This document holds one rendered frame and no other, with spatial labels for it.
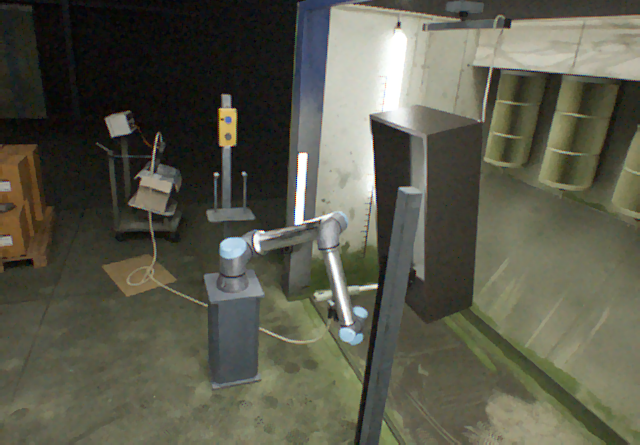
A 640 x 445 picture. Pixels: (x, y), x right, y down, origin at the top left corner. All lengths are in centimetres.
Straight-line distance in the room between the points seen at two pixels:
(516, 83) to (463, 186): 128
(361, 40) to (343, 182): 104
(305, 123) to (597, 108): 187
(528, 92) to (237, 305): 251
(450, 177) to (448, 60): 144
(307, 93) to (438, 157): 117
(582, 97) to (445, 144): 115
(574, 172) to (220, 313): 239
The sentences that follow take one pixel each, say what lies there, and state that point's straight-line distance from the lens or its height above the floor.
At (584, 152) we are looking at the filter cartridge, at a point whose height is 151.
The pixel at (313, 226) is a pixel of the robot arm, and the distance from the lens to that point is 224.
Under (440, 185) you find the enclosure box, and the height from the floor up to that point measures 136.
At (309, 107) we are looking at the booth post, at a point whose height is 160.
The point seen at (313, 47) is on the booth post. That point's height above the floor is 200.
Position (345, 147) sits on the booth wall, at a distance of 315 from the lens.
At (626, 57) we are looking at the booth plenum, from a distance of 285.
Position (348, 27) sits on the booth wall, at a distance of 306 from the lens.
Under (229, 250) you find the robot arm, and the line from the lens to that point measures 235.
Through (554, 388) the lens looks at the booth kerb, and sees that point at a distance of 315.
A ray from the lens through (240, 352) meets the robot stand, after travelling 265.
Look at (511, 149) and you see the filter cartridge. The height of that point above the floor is 139.
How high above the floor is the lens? 196
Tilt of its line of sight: 20 degrees down
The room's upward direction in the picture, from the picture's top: 5 degrees clockwise
